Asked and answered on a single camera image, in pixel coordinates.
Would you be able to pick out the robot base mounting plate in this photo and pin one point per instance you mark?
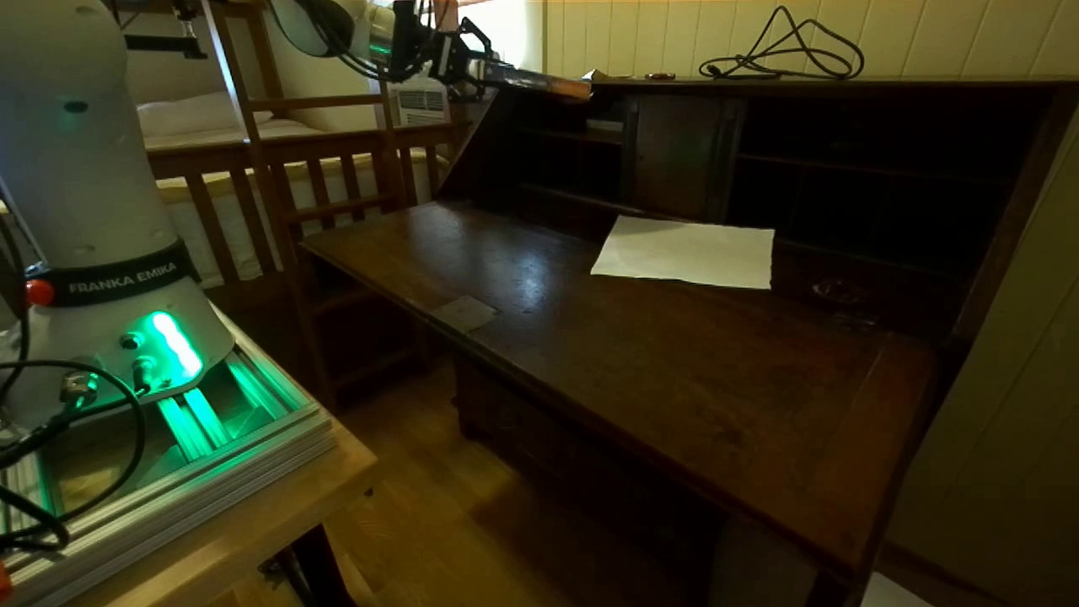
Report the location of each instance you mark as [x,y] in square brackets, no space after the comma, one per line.
[129,463]

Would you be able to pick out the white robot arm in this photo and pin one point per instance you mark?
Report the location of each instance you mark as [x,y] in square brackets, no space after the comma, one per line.
[116,285]

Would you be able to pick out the white paper sheet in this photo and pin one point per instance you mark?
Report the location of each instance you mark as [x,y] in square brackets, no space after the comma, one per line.
[690,256]

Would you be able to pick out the dark wooden secretary desk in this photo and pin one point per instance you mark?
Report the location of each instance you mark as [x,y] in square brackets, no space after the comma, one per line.
[750,437]

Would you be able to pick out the dark wooden chair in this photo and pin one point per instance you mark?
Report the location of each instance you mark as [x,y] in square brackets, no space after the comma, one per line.
[262,196]

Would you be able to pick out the light wooden robot table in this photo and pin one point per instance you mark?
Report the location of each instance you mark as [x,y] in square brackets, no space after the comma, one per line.
[225,555]

